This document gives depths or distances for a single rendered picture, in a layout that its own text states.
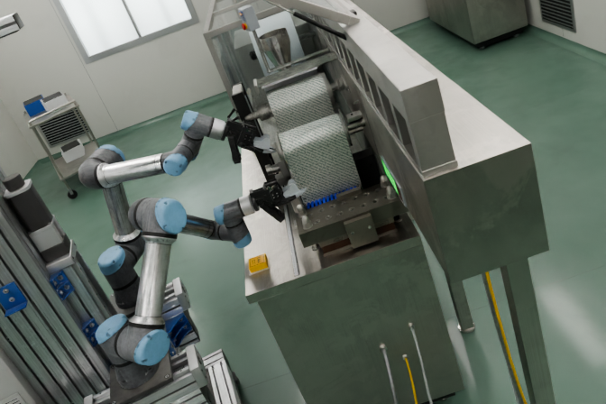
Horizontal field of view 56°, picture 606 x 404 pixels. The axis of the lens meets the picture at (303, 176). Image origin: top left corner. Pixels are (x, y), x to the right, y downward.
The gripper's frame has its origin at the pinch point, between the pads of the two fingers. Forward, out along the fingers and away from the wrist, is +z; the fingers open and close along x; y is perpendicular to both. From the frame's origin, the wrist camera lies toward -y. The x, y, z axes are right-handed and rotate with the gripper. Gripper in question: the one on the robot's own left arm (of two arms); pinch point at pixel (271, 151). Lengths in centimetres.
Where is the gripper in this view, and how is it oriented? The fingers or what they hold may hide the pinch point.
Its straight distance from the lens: 219.0
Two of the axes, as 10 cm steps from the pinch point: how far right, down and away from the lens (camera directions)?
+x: -1.1, -4.2, 9.0
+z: 9.3, 2.8, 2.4
